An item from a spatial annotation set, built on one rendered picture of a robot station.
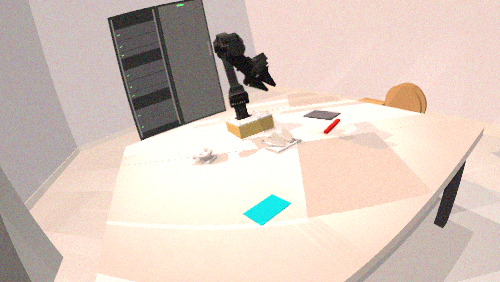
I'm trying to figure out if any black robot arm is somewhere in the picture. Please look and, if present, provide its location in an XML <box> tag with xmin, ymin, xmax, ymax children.
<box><xmin>213</xmin><ymin>32</ymin><xmax>268</xmax><ymax>120</ymax></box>

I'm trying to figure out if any cyan flat plate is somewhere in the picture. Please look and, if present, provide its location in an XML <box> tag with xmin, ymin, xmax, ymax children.
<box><xmin>242</xmin><ymin>194</ymin><xmax>291</xmax><ymax>226</ymax></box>

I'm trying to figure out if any red bar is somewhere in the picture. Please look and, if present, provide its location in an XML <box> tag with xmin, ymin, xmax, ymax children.
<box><xmin>324</xmin><ymin>119</ymin><xmax>340</xmax><ymax>133</ymax></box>

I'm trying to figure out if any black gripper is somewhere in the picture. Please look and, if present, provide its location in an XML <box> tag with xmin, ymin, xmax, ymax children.
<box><xmin>235</xmin><ymin>56</ymin><xmax>276</xmax><ymax>91</ymax></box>

